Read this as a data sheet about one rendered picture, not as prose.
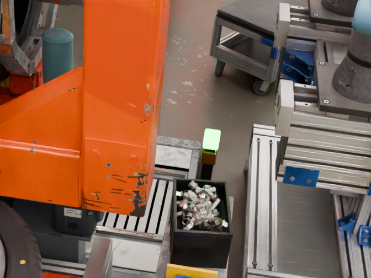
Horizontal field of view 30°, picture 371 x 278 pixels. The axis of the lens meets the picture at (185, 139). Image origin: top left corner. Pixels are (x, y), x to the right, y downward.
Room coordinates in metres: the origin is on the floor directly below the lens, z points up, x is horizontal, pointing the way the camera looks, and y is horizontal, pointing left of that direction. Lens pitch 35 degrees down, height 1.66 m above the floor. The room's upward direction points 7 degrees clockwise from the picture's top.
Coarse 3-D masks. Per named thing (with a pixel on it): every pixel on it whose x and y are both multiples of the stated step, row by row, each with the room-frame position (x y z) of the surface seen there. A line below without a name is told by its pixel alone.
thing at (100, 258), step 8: (96, 240) 1.30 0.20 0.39; (104, 240) 1.31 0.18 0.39; (112, 240) 1.31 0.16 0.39; (96, 248) 1.28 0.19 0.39; (104, 248) 1.28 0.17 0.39; (96, 256) 1.25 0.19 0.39; (104, 256) 1.25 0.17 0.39; (112, 256) 1.32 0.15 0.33; (88, 264) 1.22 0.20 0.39; (96, 264) 1.22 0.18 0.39; (104, 264) 1.22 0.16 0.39; (112, 264) 1.32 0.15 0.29; (88, 272) 1.19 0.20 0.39; (96, 272) 1.19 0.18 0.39; (104, 272) 1.22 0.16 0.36
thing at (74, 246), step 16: (16, 208) 1.49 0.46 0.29; (32, 208) 1.50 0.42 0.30; (48, 208) 1.48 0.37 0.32; (64, 208) 1.46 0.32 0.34; (80, 208) 1.46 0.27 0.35; (32, 224) 1.50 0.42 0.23; (48, 224) 1.51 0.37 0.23; (64, 224) 1.46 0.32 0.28; (80, 224) 1.46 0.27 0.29; (96, 224) 1.50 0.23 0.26; (48, 240) 1.47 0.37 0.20; (64, 240) 1.47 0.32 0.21; (80, 240) 1.49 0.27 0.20; (48, 256) 1.47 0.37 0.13; (64, 256) 1.47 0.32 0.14; (80, 256) 1.50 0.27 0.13
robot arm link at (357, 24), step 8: (360, 0) 1.27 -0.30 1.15; (368, 0) 1.26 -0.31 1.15; (360, 8) 1.25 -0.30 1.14; (368, 8) 1.24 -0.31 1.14; (360, 16) 1.24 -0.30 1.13; (368, 16) 1.23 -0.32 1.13; (352, 24) 1.25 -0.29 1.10; (360, 24) 1.24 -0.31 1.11; (368, 24) 1.23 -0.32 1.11; (360, 32) 1.25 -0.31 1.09; (368, 32) 1.24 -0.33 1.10
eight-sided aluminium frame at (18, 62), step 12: (12, 0) 1.63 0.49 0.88; (12, 12) 1.63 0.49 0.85; (36, 12) 2.02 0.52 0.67; (48, 12) 2.02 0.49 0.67; (12, 24) 1.62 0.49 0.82; (36, 24) 1.99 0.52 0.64; (48, 24) 1.99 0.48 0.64; (0, 36) 1.62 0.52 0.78; (12, 36) 1.63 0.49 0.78; (36, 36) 1.95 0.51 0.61; (0, 48) 1.60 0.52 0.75; (12, 48) 1.61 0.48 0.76; (24, 48) 1.86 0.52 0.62; (36, 48) 1.87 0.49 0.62; (0, 60) 1.66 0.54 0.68; (12, 60) 1.65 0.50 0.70; (24, 60) 1.72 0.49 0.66; (36, 60) 1.83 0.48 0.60; (12, 72) 1.75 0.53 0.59; (24, 72) 1.73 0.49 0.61
